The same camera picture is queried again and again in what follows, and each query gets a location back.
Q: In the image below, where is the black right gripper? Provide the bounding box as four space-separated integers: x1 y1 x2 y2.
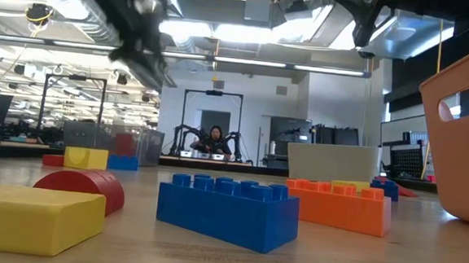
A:
319 0 427 52

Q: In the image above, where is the blue studded toy brick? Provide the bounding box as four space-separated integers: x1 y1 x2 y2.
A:
154 171 303 256
369 178 401 203
107 153 140 172

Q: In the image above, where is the yellow block with round face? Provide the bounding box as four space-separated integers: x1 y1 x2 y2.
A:
63 146 110 172

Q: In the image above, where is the red half-cylinder block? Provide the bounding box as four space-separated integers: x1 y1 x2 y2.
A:
31 165 128 218

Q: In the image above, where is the yellow rectangular block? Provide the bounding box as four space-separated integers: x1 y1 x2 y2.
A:
331 178 372 194
0 183 107 261

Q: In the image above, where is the orange studded toy brick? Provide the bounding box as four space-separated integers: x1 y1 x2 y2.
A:
283 178 394 239

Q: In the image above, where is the grey ceiling box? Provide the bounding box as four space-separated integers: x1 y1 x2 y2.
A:
243 0 273 24

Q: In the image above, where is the person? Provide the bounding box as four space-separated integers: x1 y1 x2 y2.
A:
189 123 235 161

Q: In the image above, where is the whiteboard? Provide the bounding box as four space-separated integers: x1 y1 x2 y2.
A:
379 112 429 151

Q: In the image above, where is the black equipment box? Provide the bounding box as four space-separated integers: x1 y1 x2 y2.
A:
313 124 362 147

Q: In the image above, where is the black cabinet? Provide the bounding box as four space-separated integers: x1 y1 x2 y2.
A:
267 116 313 172

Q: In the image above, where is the red flat block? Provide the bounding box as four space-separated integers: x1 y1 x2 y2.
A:
41 153 66 168

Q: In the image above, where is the black computer monitor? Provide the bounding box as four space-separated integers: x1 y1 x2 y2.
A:
0 94 14 126

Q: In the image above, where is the white plastic bin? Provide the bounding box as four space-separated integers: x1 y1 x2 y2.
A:
284 141 383 186

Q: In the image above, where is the black pegboard stand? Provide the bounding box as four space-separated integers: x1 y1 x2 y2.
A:
388 141 426 181

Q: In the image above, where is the background wooden table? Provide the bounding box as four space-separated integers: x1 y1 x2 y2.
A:
157 154 290 178

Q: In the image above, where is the orange plastic bin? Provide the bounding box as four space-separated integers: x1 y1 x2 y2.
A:
411 31 469 227

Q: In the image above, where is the red wedge block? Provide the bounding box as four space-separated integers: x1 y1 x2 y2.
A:
372 175 420 199

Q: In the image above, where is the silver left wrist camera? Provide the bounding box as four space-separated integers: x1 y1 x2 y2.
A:
134 0 158 15

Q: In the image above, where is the black gantry frame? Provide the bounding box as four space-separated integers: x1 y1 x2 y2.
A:
178 89 245 161
37 72 108 137

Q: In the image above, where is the overhead frame bar with lights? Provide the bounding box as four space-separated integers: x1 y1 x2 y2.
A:
0 33 374 80

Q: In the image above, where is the black ceiling camera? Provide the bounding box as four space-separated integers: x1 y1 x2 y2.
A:
24 2 55 27

